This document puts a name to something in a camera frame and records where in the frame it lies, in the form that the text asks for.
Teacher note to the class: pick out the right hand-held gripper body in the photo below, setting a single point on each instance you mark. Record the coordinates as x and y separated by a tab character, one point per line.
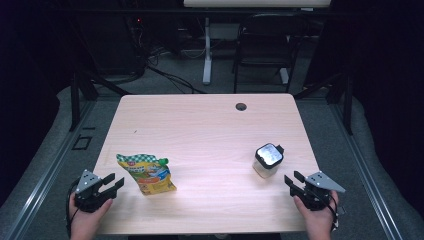
321	181

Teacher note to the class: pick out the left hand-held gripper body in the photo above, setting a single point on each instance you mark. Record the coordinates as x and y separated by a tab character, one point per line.
87	181

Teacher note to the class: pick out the clear jar black flip lid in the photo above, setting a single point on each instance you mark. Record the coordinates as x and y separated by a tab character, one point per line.
268	156

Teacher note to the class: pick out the yellow spouted pouch green cap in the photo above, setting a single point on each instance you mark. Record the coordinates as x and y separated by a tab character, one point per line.
146	173

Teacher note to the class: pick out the person's right hand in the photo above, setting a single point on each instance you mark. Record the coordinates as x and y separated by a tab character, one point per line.
318	223

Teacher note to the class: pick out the person's left hand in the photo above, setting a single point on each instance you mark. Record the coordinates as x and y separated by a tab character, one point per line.
85	225

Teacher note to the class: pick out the short white desk leg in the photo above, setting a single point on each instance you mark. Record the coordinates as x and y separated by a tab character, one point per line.
284	76

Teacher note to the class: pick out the black curtain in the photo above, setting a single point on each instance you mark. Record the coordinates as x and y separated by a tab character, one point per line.
26	83
390	83

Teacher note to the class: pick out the dark computer tower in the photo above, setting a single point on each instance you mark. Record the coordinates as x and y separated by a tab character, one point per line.
110	46

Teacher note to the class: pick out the black folding chair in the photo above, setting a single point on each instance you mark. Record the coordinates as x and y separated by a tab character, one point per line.
266	43

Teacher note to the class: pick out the long white desk leg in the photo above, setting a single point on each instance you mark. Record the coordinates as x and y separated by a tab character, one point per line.
207	66

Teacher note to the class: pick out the white desk top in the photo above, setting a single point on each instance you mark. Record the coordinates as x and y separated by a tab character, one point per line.
256	2

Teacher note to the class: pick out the aluminium floor rail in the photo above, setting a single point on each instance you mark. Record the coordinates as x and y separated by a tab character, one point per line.
43	181
366	176

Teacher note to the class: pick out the black metal frame stand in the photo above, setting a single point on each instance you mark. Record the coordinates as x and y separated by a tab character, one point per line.
348	106
75	100

